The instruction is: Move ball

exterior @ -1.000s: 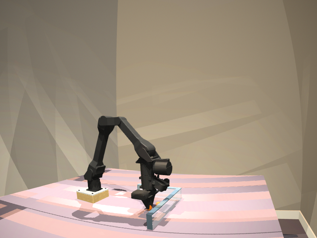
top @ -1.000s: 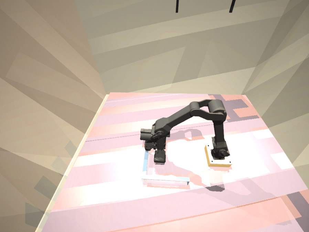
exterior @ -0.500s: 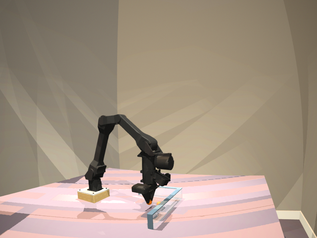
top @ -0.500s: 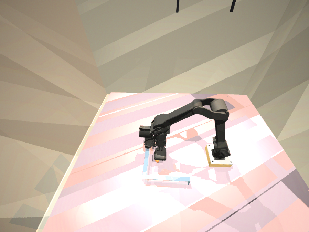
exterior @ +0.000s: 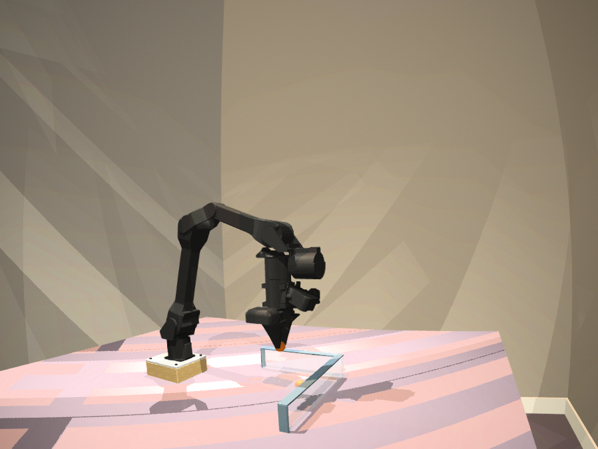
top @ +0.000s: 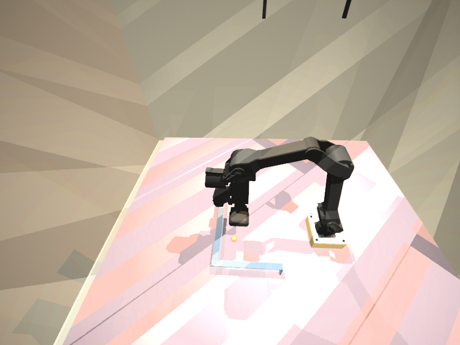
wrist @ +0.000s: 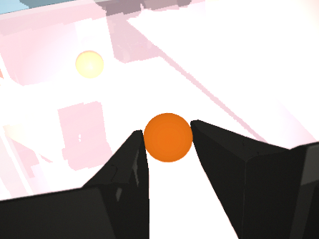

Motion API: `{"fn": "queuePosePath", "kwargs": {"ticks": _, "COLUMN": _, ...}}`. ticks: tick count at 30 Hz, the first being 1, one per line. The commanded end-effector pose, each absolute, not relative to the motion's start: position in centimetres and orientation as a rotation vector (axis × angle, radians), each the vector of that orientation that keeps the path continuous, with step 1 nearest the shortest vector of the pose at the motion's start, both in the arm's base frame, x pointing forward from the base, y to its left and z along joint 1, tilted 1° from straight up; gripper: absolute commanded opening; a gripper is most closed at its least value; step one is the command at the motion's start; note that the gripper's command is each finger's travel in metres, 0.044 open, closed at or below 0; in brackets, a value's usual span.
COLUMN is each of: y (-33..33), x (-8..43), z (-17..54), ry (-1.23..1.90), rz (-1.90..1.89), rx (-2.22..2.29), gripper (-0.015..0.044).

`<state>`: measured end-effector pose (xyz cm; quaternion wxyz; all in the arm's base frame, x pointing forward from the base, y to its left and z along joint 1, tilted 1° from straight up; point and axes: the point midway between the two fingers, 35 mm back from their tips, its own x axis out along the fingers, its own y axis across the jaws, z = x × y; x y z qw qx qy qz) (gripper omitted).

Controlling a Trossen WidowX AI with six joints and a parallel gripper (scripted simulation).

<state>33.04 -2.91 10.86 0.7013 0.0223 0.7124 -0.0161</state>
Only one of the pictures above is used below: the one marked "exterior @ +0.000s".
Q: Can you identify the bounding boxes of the clear low corner walls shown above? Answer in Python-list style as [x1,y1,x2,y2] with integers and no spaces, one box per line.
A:
[262,350,344,431]

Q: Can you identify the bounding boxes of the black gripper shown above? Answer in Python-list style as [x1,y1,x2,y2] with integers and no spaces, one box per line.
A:
[245,278,300,348]

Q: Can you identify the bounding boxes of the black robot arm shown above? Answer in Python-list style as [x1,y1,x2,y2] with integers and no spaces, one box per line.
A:
[159,203,326,362]

